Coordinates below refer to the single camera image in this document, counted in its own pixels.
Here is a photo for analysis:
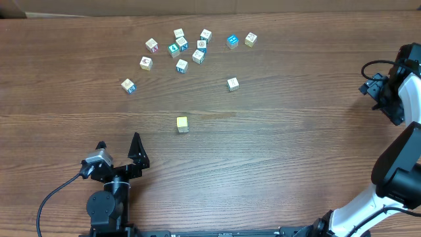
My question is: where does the yellow wooden block S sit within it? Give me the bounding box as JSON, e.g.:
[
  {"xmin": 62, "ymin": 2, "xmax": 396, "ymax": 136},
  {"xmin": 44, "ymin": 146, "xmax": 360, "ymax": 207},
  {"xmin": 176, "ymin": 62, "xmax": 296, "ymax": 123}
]
[{"xmin": 176, "ymin": 117, "xmax": 189, "ymax": 133}]

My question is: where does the wooden block yellow side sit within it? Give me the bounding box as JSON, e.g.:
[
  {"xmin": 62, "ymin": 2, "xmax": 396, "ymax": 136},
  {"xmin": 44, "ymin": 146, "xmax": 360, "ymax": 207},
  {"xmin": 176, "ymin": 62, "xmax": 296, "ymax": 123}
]
[{"xmin": 139, "ymin": 57, "xmax": 153, "ymax": 70}]

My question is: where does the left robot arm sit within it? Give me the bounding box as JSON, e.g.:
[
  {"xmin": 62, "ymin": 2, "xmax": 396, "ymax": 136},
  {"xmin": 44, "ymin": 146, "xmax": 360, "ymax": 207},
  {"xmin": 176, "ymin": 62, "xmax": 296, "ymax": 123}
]
[{"xmin": 81, "ymin": 132, "xmax": 150, "ymax": 236}]

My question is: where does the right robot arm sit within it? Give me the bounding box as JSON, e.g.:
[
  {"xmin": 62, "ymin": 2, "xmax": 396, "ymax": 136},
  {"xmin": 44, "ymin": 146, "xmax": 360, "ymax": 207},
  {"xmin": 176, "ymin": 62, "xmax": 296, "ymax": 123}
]
[{"xmin": 291, "ymin": 43, "xmax": 420, "ymax": 236}]

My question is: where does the wooden block blue five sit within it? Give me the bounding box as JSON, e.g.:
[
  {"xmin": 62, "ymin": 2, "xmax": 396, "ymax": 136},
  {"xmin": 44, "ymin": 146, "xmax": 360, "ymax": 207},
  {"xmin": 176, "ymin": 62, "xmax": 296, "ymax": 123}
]
[{"xmin": 121, "ymin": 78, "xmax": 137, "ymax": 94}]

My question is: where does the wooden block blue P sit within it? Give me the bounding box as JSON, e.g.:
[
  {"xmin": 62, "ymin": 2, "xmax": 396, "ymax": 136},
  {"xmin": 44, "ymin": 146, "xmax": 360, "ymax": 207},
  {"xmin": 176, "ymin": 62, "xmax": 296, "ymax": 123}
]
[{"xmin": 176, "ymin": 59, "xmax": 188, "ymax": 74}]

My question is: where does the wooden block red letter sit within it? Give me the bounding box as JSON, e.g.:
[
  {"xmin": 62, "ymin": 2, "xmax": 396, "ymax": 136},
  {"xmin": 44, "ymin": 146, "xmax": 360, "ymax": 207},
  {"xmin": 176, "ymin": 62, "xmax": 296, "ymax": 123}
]
[{"xmin": 145, "ymin": 38, "xmax": 159, "ymax": 53}]

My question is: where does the wooden block green four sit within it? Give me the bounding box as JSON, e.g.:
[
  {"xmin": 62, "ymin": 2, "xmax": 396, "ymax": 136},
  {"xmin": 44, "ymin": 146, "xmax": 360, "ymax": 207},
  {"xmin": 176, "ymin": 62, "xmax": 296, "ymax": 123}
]
[{"xmin": 168, "ymin": 43, "xmax": 180, "ymax": 58}]

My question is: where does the wooden block letter L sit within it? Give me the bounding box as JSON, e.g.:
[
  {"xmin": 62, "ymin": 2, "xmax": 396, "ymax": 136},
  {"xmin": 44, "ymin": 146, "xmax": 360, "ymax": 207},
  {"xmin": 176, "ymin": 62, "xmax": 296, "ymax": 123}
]
[{"xmin": 192, "ymin": 49, "xmax": 205, "ymax": 64}]

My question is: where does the wooden block blue X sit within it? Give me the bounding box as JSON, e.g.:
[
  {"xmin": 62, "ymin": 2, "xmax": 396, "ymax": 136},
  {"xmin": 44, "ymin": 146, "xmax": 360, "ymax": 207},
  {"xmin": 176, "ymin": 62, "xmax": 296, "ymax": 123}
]
[{"xmin": 176, "ymin": 36, "xmax": 189, "ymax": 52}]

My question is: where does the wooden block green letter I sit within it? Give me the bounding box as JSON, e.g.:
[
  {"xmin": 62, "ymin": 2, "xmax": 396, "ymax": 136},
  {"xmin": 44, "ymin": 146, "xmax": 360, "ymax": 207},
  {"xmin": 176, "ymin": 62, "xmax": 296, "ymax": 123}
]
[{"xmin": 227, "ymin": 78, "xmax": 239, "ymax": 92}]

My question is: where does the plain top wooden block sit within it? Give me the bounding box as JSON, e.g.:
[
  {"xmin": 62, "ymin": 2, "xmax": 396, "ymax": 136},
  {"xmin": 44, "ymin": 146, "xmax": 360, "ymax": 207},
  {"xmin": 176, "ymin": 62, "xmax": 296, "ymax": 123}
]
[{"xmin": 174, "ymin": 28, "xmax": 184, "ymax": 39}]

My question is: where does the wooden block blue side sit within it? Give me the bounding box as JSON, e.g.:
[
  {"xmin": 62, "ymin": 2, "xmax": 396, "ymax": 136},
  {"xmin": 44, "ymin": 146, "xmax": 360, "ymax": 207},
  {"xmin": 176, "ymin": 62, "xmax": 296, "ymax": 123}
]
[{"xmin": 197, "ymin": 40, "xmax": 207, "ymax": 53}]

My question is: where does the wooden block far blue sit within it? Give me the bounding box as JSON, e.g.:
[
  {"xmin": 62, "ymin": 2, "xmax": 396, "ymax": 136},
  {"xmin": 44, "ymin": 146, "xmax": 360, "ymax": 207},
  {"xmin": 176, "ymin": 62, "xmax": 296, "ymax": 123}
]
[{"xmin": 200, "ymin": 29, "xmax": 212, "ymax": 43}]

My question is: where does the blue top wooden block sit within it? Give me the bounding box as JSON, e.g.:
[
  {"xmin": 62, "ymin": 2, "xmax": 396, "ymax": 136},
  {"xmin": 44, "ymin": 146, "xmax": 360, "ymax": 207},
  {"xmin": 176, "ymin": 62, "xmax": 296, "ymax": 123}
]
[{"xmin": 226, "ymin": 34, "xmax": 239, "ymax": 49}]

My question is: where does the wooden block yellow edge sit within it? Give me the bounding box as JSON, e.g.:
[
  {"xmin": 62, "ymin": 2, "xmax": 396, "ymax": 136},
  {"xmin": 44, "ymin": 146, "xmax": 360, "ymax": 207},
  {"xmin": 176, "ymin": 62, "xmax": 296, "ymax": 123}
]
[{"xmin": 245, "ymin": 32, "xmax": 257, "ymax": 47}]

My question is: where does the cardboard backdrop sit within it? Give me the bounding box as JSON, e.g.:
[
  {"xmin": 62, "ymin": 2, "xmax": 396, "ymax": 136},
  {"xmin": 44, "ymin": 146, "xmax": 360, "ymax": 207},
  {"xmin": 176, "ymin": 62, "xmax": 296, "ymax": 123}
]
[{"xmin": 1, "ymin": 0, "xmax": 420, "ymax": 18}]

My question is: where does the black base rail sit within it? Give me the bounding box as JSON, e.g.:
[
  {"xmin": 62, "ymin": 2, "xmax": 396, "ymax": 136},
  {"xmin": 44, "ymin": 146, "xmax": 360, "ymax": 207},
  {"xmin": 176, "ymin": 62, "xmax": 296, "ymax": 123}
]
[{"xmin": 78, "ymin": 226, "xmax": 372, "ymax": 237}]

